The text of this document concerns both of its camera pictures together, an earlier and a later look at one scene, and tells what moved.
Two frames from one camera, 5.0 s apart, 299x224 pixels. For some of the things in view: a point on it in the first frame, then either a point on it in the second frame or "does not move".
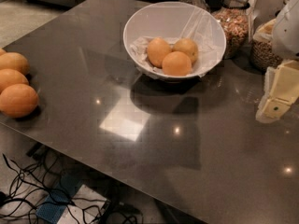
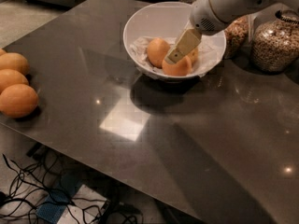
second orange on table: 11,77 does not move
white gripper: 287,35 → 202,15
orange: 19,101 does not move
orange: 157,49 does not move
